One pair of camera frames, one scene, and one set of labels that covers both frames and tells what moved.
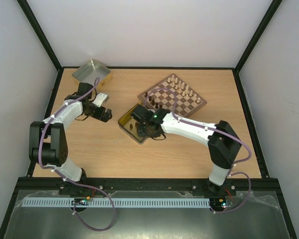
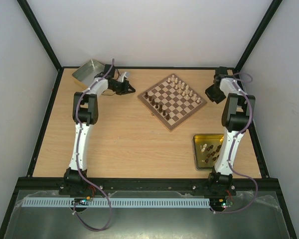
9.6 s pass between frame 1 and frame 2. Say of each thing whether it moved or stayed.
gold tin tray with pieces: moved
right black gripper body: moved
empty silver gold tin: stayed
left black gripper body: moved
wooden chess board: stayed
